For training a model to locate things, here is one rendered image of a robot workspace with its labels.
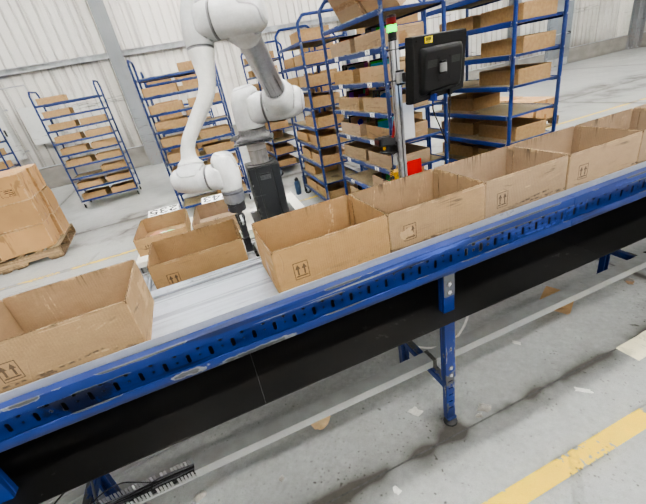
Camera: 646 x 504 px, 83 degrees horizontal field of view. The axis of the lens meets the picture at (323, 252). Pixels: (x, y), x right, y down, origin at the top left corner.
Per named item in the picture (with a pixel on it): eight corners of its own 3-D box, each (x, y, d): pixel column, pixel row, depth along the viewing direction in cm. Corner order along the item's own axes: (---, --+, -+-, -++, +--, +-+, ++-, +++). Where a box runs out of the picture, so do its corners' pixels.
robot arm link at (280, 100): (268, 100, 205) (306, 93, 202) (270, 127, 203) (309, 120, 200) (202, -14, 130) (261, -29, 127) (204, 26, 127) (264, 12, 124)
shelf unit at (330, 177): (305, 193, 502) (271, 30, 414) (338, 184, 513) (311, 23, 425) (329, 213, 417) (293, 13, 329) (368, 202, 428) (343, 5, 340)
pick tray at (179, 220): (191, 221, 240) (186, 207, 235) (191, 242, 207) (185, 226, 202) (146, 233, 234) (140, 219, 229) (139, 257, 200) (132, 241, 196)
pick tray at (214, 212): (242, 209, 244) (238, 195, 240) (246, 228, 210) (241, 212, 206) (199, 220, 240) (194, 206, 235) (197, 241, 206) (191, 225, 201)
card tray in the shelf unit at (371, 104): (363, 111, 280) (361, 97, 276) (397, 103, 288) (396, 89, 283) (390, 113, 245) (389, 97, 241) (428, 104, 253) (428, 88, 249)
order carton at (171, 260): (242, 248, 186) (233, 218, 179) (253, 272, 161) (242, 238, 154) (164, 273, 177) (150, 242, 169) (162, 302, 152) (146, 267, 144)
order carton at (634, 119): (626, 142, 188) (632, 107, 180) (696, 149, 163) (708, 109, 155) (569, 161, 178) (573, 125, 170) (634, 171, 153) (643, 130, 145)
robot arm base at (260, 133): (233, 140, 212) (230, 130, 210) (270, 132, 213) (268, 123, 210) (229, 145, 196) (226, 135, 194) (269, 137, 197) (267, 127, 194)
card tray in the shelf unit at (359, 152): (345, 155, 338) (343, 144, 333) (373, 147, 346) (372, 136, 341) (366, 161, 303) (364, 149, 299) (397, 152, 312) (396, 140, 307)
